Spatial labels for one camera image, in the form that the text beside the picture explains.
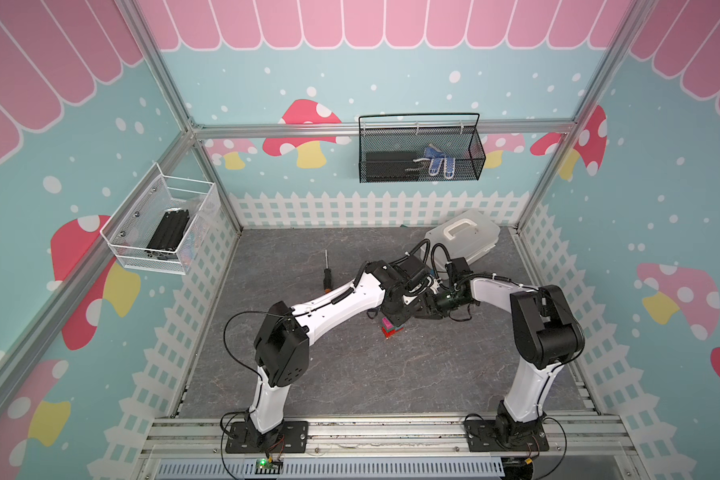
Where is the red lego brick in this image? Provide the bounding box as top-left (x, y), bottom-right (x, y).
top-left (381, 327), bottom-right (400, 339)

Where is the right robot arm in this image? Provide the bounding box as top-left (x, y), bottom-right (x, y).
top-left (427, 258), bottom-right (585, 448)

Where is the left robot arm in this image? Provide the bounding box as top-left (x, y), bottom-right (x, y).
top-left (245, 255), bottom-right (434, 435)

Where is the white plastic storage box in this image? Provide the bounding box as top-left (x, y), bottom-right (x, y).
top-left (425, 209), bottom-right (501, 265)

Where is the orange black screwdriver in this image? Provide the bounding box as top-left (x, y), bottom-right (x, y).
top-left (323, 250), bottom-right (333, 293)

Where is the black box in black basket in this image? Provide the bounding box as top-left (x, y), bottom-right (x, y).
top-left (360, 151), bottom-right (423, 183)

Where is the blue white item in basket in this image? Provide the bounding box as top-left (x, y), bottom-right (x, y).
top-left (413, 144), bottom-right (456, 180)

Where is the green lit circuit board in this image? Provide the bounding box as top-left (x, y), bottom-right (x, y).
top-left (255, 458), bottom-right (283, 475)

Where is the black item in white basket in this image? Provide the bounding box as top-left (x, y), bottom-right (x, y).
top-left (145, 209), bottom-right (190, 260)

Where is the black wire mesh basket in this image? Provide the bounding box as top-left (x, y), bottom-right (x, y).
top-left (357, 112), bottom-right (486, 183)

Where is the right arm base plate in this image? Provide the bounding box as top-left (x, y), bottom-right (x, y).
top-left (463, 417), bottom-right (549, 456)

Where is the grey cable duct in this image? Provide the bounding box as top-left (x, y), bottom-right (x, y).
top-left (154, 457), bottom-right (506, 479)

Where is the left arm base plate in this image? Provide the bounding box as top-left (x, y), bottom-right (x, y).
top-left (224, 421), bottom-right (309, 455)

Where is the white wire mesh basket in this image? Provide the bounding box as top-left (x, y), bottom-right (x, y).
top-left (100, 164), bottom-right (220, 275)

